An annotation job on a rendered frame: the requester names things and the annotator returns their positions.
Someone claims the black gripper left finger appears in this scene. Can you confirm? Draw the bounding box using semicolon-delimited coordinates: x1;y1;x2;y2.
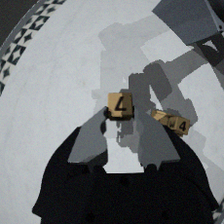
32;106;108;217

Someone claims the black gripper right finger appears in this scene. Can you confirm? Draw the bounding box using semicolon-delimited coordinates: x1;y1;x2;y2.
132;106;219;211

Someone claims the tan wooden tray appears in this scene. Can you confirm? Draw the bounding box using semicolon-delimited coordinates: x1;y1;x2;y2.
151;110;183;137

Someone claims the tan cube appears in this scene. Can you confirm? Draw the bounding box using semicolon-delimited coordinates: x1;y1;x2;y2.
168;117;190;135
108;93;133;121

